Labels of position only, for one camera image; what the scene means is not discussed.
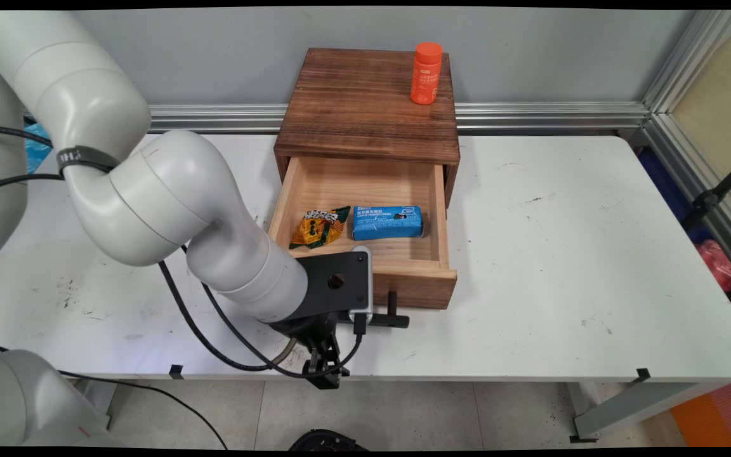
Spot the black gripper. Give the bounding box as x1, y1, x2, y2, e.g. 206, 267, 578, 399
269, 311, 350, 390

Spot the black drawer handle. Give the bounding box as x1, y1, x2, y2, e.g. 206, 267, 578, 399
365, 291, 411, 329

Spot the light wooden drawer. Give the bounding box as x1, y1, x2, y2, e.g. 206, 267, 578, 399
267, 157, 459, 311

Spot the black round floor object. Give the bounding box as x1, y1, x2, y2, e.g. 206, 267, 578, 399
288, 429, 370, 452

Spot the yellow green snack packet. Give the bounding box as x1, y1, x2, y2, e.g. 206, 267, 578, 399
288, 205, 352, 251

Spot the blue cardboard box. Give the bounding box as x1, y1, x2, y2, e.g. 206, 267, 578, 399
351, 204, 425, 242

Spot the white metal table leg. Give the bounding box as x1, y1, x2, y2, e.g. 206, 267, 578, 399
70, 379, 119, 432
570, 381, 731, 444

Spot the dark wooden drawer cabinet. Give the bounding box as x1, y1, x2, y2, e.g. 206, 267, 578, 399
273, 48, 461, 209

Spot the orange plastic bottle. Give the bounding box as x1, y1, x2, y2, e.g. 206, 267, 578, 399
410, 42, 444, 106

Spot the blue patterned cloth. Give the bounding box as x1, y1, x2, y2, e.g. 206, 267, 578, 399
23, 123, 56, 173

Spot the blue crate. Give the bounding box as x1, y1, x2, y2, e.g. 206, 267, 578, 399
635, 147, 713, 246

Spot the orange red floor mat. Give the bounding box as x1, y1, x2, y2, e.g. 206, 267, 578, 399
670, 383, 731, 447

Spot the red plastic bag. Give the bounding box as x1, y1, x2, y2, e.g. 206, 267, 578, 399
695, 239, 731, 293

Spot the black slanted pole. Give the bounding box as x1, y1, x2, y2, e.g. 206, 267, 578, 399
680, 152, 731, 233

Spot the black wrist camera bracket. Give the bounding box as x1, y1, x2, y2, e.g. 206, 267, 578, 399
294, 251, 370, 322

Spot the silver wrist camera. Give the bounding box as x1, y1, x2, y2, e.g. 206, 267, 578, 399
351, 246, 374, 317

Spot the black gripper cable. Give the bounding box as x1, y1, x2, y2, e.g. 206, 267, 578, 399
0, 175, 300, 373

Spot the black floor cable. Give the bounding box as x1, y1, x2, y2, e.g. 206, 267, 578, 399
0, 338, 229, 450

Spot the long aluminium back rail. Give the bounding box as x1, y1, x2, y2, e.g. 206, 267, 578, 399
147, 102, 652, 136

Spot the black velcro arm strap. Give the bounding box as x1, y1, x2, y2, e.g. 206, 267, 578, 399
55, 145, 120, 176

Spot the aluminium side rail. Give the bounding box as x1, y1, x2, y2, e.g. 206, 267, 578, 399
619, 114, 731, 286

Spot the aluminium corner post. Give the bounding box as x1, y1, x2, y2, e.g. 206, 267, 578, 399
642, 10, 731, 116

